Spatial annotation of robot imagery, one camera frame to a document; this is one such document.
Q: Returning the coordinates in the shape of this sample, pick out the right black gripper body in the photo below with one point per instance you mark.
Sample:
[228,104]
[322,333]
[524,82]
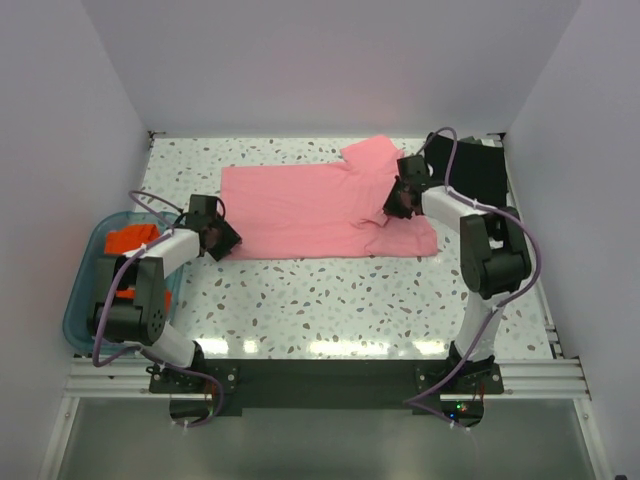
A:
[406,186]

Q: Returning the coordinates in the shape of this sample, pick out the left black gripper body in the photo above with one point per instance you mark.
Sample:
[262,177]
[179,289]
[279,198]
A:
[213,227]

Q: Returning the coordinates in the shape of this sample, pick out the pink t-shirt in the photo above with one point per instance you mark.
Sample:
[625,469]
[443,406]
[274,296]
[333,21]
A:
[325,210]

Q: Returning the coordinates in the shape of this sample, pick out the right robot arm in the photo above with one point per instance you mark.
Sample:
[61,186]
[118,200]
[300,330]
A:
[494,258]

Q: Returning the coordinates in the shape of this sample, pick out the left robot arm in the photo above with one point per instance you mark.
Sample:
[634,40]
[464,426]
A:
[128,312]

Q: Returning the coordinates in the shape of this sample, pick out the folded black t-shirt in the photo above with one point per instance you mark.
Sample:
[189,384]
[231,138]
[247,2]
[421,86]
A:
[437,155]

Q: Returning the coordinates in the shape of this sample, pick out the orange t-shirt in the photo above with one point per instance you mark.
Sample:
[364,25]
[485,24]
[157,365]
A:
[129,238]

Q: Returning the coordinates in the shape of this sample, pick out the teal plastic basket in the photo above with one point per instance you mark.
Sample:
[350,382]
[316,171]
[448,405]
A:
[74,324]

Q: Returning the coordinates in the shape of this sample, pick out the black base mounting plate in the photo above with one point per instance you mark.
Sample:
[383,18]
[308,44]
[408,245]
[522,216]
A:
[210,398]

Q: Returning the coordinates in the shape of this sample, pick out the aluminium frame rail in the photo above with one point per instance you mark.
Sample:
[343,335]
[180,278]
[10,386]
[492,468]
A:
[519,379]

